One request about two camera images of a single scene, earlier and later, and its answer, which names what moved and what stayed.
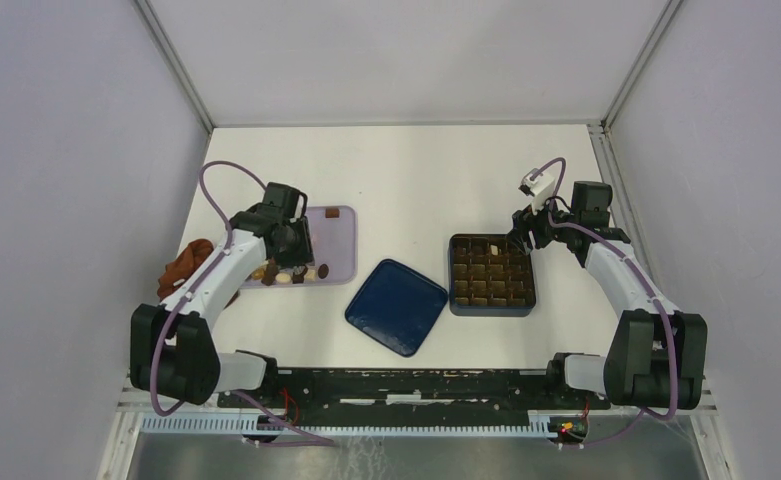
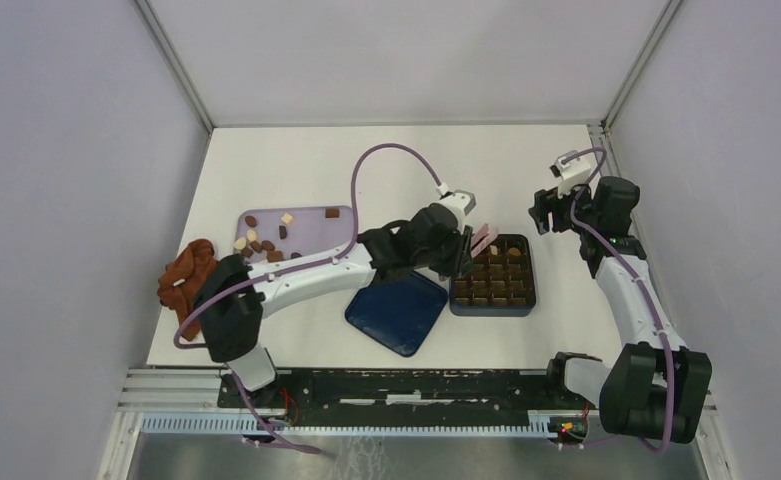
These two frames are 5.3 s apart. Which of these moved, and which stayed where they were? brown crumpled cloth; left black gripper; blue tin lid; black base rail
Moved: left black gripper
Stayed: blue tin lid; black base rail; brown crumpled cloth
